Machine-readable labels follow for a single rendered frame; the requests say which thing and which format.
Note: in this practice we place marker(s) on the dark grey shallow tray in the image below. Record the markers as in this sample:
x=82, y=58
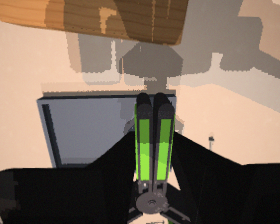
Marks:
x=80, y=129

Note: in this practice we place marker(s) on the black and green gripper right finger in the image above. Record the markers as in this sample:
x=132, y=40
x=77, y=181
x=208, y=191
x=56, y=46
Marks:
x=213, y=190

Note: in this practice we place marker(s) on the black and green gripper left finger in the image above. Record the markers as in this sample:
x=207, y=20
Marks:
x=102, y=190

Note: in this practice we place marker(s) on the light brown wooden board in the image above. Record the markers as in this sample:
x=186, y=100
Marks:
x=151, y=21

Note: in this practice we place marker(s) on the black spring clamp with green grips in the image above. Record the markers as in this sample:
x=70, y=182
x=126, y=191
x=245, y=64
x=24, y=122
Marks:
x=154, y=128

